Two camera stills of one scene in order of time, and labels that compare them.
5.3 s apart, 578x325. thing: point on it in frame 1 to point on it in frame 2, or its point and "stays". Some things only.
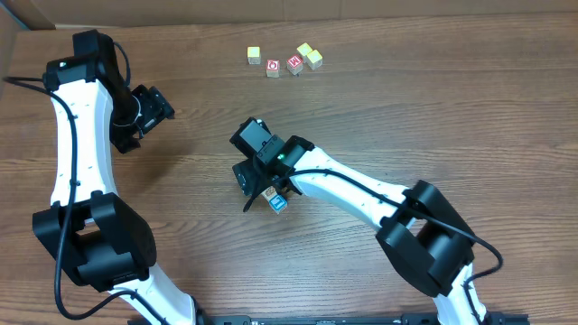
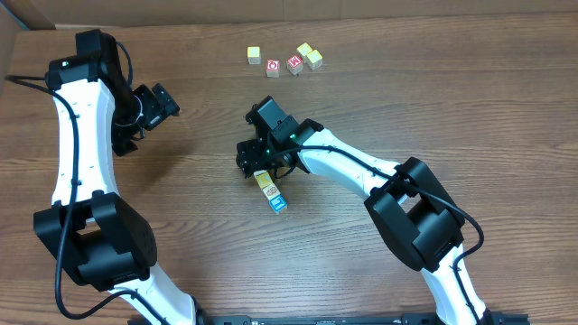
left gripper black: [153, 108] stays
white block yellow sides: [269, 193] stays
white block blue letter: [278, 203] stays
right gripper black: [244, 176] to [249, 162]
